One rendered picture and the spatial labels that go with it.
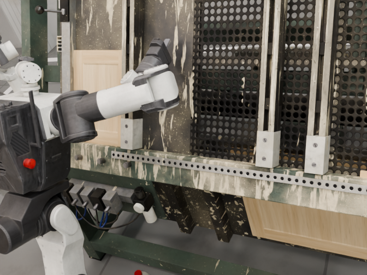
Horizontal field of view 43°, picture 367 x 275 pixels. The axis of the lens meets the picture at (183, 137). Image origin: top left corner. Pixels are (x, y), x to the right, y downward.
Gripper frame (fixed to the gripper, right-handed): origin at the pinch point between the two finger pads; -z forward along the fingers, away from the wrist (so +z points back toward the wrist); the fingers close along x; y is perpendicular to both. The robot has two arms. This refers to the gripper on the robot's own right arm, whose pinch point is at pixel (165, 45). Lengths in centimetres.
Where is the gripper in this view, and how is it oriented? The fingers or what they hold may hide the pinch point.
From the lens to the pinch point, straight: 182.3
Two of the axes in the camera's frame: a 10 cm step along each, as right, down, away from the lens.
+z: -3.9, 7.6, -5.2
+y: -8.6, -1.0, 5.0
